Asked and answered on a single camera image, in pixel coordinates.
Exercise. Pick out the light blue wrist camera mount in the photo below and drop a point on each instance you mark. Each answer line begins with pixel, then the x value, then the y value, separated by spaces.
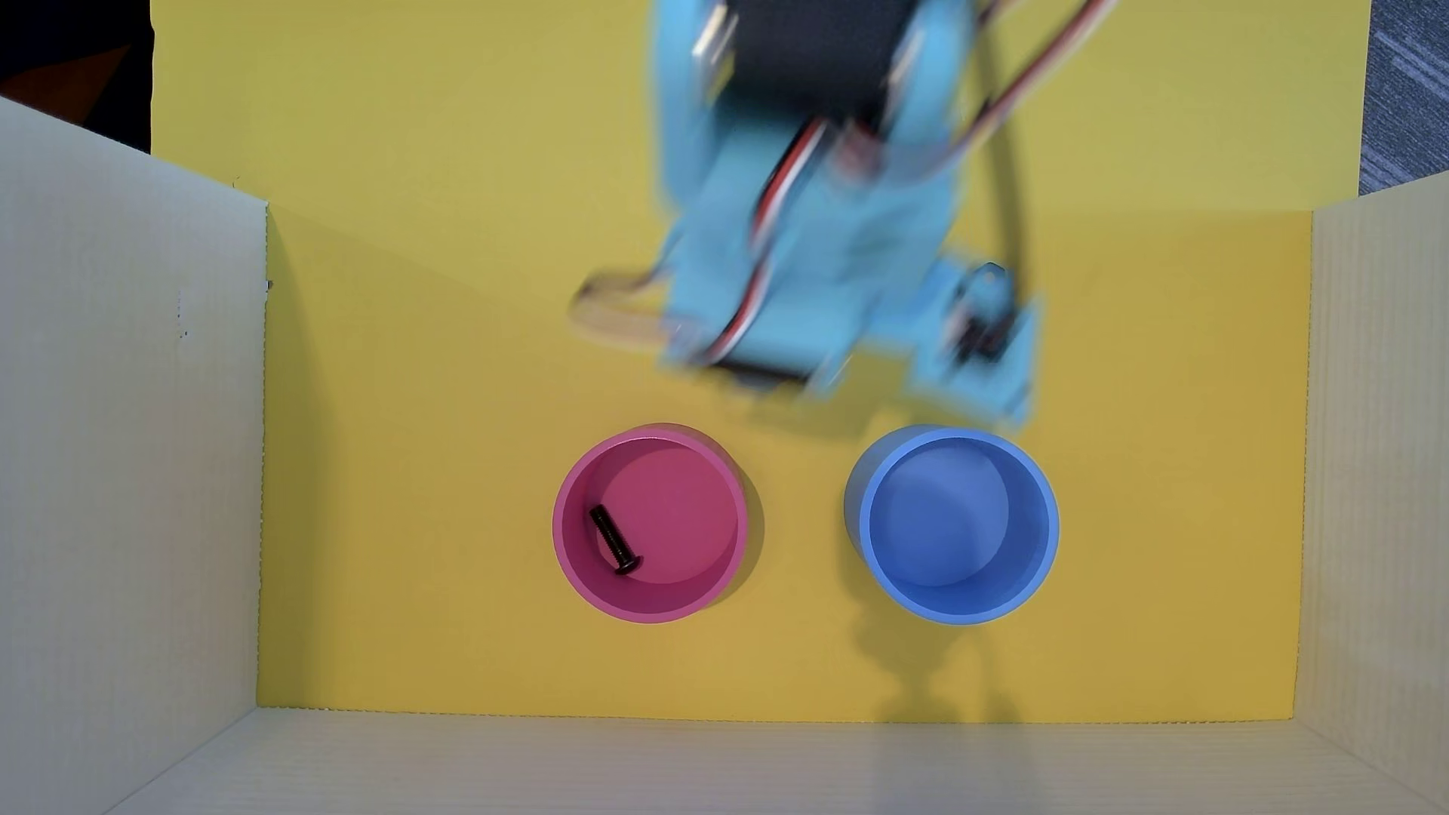
pixel 996 374

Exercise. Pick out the light blue robot arm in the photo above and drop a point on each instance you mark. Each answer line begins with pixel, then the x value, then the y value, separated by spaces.
pixel 815 45

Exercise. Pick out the pink plastic cup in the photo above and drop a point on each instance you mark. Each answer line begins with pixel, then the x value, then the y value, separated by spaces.
pixel 679 498

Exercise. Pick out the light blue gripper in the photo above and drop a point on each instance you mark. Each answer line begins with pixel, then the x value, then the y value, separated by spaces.
pixel 785 332

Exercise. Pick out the black threaded bolt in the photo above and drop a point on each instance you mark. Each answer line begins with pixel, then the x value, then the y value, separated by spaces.
pixel 611 539

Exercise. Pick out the blue plastic cup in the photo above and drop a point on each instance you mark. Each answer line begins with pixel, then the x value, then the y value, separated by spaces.
pixel 962 532

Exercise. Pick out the yellow paper sheet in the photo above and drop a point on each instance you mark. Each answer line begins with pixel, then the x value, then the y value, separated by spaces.
pixel 453 340

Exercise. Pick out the cardboard box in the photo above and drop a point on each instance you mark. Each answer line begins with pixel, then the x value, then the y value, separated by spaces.
pixel 125 453

